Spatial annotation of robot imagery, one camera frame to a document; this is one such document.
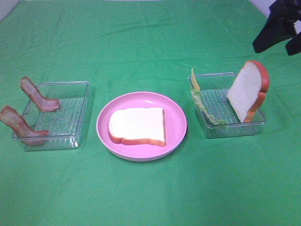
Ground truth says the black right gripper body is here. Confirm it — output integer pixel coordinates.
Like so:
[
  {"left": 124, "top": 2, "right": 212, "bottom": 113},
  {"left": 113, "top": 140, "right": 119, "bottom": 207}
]
[{"left": 269, "top": 0, "right": 301, "bottom": 23}]

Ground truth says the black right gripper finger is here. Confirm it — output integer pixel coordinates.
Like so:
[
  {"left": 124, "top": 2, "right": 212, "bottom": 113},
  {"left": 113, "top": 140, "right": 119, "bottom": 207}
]
[
  {"left": 285, "top": 33, "right": 301, "bottom": 56},
  {"left": 253, "top": 11, "right": 294, "bottom": 53}
]

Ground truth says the yellow toy cheese slice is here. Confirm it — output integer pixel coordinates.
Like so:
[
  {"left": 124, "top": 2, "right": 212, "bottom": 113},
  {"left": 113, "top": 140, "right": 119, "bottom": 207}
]
[{"left": 191, "top": 68, "right": 200, "bottom": 92}]

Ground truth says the green toy lettuce leaf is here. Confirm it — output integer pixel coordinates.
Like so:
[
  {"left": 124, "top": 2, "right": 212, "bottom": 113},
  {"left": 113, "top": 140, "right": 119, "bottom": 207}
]
[{"left": 191, "top": 89, "right": 226, "bottom": 125}]

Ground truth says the toy bread slice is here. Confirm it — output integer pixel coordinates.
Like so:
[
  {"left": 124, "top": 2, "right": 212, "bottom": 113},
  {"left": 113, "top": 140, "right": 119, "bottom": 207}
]
[
  {"left": 108, "top": 107, "right": 166, "bottom": 147},
  {"left": 226, "top": 60, "right": 270, "bottom": 123}
]

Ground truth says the toy bacon strip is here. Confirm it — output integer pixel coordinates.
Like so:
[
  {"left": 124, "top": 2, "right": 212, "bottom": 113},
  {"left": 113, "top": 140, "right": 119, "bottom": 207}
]
[
  {"left": 20, "top": 76, "right": 60, "bottom": 112},
  {"left": 0, "top": 105, "right": 49, "bottom": 146}
]

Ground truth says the right clear plastic tray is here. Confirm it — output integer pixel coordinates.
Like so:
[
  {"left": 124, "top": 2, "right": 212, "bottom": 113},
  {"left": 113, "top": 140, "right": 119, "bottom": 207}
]
[{"left": 189, "top": 73, "right": 266, "bottom": 138}]

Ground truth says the clear plastic tray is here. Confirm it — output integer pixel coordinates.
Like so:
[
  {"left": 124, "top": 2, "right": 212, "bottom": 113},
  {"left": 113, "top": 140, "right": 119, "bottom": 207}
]
[
  {"left": 11, "top": 81, "right": 93, "bottom": 151},
  {"left": 189, "top": 73, "right": 266, "bottom": 138}
]

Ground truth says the pink round plate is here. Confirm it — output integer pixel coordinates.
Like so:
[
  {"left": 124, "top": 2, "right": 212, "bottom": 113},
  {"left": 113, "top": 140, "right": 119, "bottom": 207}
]
[{"left": 96, "top": 91, "right": 187, "bottom": 162}]

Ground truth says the green tablecloth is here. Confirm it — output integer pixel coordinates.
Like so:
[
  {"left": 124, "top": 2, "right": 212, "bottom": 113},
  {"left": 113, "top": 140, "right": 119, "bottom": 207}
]
[{"left": 0, "top": 0, "right": 301, "bottom": 226}]

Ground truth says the left clear plastic tray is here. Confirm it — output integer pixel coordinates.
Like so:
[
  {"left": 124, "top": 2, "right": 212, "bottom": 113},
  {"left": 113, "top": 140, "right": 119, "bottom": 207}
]
[{"left": 11, "top": 81, "right": 93, "bottom": 151}]

